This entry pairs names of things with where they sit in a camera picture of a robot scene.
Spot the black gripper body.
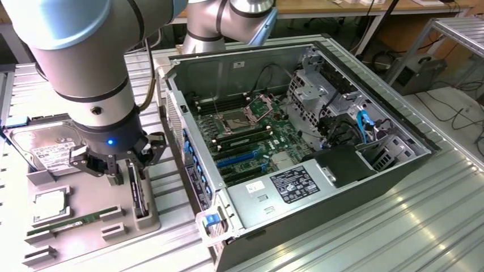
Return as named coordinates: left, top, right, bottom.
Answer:
left=72, top=110, right=151, bottom=161

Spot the grey parts rack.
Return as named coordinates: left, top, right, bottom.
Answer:
left=21, top=158, right=161, bottom=269

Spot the hard disk in blue carrier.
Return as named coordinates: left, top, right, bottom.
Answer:
left=1, top=113, right=95, bottom=174

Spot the green RAM stick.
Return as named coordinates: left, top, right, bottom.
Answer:
left=27, top=206, right=119, bottom=235

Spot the silver CPU chip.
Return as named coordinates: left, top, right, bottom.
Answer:
left=32, top=194, right=67, bottom=223

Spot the CPU socket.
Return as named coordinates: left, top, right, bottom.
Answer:
left=221, top=111, right=251, bottom=134

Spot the black installed RAM stick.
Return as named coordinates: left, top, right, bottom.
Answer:
left=215, top=132, right=273, bottom=150

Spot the black expansion slot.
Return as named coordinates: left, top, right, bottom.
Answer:
left=221, top=165, right=267, bottom=182

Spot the open metal socket cover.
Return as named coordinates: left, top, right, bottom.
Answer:
left=245, top=94, right=275, bottom=114

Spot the green motherboard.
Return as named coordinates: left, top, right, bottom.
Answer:
left=191, top=92, right=316, bottom=185

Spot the grey power supply unit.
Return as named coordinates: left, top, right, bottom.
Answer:
left=227, top=158, right=339, bottom=231

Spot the silver chipset heatsink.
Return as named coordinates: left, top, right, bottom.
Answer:
left=271, top=152, right=300, bottom=168

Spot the metal disk bay cage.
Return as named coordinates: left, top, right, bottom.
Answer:
left=285, top=69, right=341, bottom=142

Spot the black plastic air shroud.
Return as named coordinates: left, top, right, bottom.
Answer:
left=312, top=145, right=380, bottom=188

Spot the open black PC case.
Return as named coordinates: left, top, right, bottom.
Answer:
left=153, top=39, right=443, bottom=272

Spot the grey black floor device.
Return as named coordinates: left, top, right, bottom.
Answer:
left=389, top=53, right=448, bottom=96

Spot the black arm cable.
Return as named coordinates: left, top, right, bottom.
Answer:
left=137, top=36, right=159, bottom=111

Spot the black internal case cable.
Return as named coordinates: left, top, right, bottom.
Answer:
left=255, top=64, right=293, bottom=92

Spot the blue SATA wire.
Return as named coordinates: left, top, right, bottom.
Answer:
left=355, top=109, right=376, bottom=146

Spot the wooden desk with white frame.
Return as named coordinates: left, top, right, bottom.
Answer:
left=161, top=0, right=475, bottom=57

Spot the aluminium frame shelf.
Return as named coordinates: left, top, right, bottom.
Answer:
left=387, top=17, right=484, bottom=87

